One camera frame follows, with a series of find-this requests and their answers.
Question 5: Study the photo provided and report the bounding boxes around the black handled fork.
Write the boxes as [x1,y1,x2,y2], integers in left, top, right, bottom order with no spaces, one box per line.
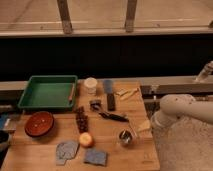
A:
[98,112,129,122]

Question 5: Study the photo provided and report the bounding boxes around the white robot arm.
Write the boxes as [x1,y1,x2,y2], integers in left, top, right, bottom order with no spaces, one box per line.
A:
[130,94,213,138]

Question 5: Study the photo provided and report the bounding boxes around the brown stick in tray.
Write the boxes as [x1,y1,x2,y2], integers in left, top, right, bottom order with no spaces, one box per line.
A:
[68,83,75,103]

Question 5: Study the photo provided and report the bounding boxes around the green plastic tray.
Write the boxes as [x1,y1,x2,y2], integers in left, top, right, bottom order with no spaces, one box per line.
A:
[18,75,78,110]

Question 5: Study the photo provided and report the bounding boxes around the blue grey sponge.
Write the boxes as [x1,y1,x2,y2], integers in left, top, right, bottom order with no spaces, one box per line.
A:
[84,148,107,166]

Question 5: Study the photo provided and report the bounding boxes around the red yellow apple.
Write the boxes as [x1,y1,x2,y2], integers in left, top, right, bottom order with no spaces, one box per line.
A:
[79,132,94,148]

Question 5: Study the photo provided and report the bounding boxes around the pale wooden sticks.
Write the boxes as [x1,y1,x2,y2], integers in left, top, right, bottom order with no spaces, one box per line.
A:
[116,88,138,100]

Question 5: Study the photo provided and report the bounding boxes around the small dark metal object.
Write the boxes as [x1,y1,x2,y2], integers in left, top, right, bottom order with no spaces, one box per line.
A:
[90,99,101,111]

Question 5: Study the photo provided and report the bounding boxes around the bunch of dark grapes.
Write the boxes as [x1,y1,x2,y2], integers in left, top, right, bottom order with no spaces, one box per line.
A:
[75,106,88,133]

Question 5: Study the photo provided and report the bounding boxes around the grey cloth left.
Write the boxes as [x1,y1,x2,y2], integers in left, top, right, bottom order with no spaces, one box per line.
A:
[56,140,79,166]

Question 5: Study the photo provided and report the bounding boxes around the white plastic cup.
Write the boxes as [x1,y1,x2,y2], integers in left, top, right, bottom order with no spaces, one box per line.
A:
[84,77,98,95]

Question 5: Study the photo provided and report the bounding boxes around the brown wooden bowl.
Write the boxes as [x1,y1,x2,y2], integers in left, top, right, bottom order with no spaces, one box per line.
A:
[24,111,54,137]

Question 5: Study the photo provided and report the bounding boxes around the blue object at left edge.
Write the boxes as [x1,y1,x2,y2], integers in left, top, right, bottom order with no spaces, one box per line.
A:
[0,114,17,132]

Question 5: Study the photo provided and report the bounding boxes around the cleaver with black handle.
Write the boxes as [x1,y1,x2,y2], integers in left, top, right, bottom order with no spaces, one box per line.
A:
[103,80,116,111]

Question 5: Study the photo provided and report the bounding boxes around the grey corrugated hose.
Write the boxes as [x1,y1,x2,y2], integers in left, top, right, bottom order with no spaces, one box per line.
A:
[194,60,213,83]

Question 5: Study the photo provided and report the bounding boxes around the right wooden post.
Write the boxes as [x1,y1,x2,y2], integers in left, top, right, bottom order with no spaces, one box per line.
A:
[124,0,137,33]

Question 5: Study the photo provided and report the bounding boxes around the wooden post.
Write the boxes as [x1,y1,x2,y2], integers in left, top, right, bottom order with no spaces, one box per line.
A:
[57,0,72,34]
[124,0,137,33]

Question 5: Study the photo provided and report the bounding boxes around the left wooden post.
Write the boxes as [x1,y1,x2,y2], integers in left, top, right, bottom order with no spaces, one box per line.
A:
[57,0,72,34]

